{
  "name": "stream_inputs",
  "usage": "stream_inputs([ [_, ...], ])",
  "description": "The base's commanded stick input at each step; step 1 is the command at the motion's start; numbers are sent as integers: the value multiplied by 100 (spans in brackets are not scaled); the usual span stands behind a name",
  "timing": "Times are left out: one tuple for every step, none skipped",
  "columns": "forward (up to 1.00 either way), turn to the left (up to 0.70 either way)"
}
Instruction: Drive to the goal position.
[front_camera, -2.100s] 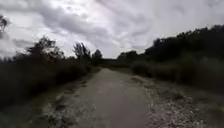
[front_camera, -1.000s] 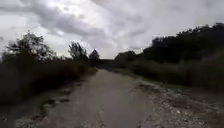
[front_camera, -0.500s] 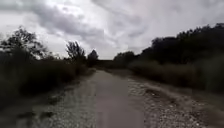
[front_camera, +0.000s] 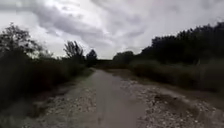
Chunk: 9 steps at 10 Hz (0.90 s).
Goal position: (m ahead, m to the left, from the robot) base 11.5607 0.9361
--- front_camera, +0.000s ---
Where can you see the tree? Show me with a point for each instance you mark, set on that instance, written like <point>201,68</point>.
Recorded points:
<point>123,57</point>
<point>91,55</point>
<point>73,50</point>
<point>15,38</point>

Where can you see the pale gravel path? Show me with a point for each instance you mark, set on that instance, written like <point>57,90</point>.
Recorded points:
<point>110,100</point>

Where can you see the belt of scrub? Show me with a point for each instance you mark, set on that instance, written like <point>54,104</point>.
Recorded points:
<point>173,71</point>
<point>26,75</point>

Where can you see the grass verge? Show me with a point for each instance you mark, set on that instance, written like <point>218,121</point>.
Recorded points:
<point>43,99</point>
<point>201,95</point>

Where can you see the row of dark trees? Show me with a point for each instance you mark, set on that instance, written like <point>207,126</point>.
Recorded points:
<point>193,43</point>

